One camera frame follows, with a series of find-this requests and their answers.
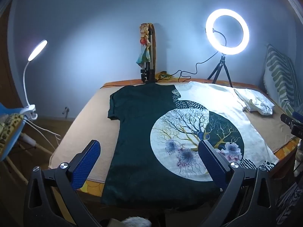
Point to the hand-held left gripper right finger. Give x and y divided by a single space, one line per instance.
213 166

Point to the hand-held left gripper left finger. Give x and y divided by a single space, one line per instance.
87 161

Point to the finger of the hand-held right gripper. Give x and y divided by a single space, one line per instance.
287 119

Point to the green and white tree-print t-shirt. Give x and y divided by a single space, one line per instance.
132 134

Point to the folded white garment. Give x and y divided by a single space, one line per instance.
258 104

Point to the beige blanket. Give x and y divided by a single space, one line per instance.
78 127

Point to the green striped pillow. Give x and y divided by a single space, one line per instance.
279 80

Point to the dark striped clothing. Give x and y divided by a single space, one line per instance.
290 201

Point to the blue chair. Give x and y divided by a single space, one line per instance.
10 152

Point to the white furry thing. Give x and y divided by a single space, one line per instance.
136 222

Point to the yellow green cloth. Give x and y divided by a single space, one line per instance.
164 76

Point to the folded silver tripod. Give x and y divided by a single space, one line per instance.
148 72

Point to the colourful scarf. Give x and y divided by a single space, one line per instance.
144 56

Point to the white clip desk lamp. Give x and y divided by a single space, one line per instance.
37 49

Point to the wall socket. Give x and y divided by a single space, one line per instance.
66 111

